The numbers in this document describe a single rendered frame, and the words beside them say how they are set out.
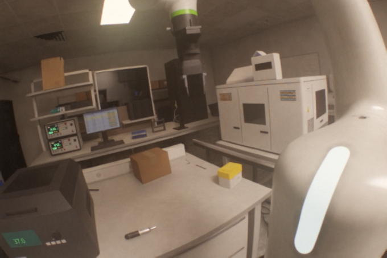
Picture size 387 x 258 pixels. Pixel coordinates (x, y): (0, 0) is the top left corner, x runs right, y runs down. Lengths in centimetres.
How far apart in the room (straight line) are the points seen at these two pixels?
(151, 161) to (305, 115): 101
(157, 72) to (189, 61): 499
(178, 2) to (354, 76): 51
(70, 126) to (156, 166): 155
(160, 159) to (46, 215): 81
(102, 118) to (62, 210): 200
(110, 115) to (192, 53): 209
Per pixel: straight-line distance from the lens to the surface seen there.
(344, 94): 27
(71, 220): 66
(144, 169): 116
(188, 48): 56
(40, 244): 77
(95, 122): 254
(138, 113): 281
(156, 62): 560
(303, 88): 116
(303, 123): 119
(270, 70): 126
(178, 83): 281
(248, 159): 112
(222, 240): 95
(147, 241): 78
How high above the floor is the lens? 145
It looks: 8 degrees down
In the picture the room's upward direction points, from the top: 8 degrees counter-clockwise
